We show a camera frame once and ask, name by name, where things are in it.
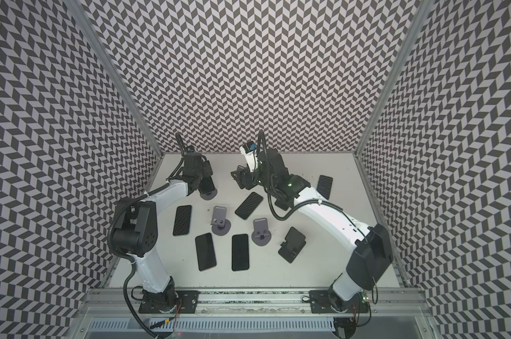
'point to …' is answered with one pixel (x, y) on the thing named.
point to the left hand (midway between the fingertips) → (203, 165)
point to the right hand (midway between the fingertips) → (241, 172)
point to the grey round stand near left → (220, 224)
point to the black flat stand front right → (294, 243)
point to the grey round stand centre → (260, 236)
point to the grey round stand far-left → (209, 195)
